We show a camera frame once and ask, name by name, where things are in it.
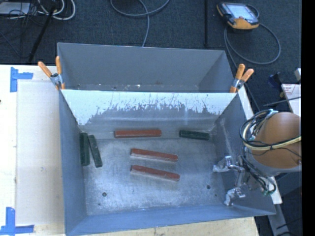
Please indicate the dark green flat block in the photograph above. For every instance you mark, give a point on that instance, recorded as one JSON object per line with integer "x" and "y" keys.
{"x": 194, "y": 134}
{"x": 95, "y": 151}
{"x": 84, "y": 149}

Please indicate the grey metal bin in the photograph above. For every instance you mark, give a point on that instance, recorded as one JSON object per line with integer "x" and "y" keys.
{"x": 147, "y": 185}

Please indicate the pale wood flat board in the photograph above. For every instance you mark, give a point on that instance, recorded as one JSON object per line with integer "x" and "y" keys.
{"x": 39, "y": 136}

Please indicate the red-brown flat block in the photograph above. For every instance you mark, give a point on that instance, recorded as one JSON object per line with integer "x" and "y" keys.
{"x": 155, "y": 172}
{"x": 137, "y": 133}
{"x": 153, "y": 154}

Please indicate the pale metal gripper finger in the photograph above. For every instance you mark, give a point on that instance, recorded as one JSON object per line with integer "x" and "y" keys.
{"x": 232, "y": 195}
{"x": 221, "y": 166}

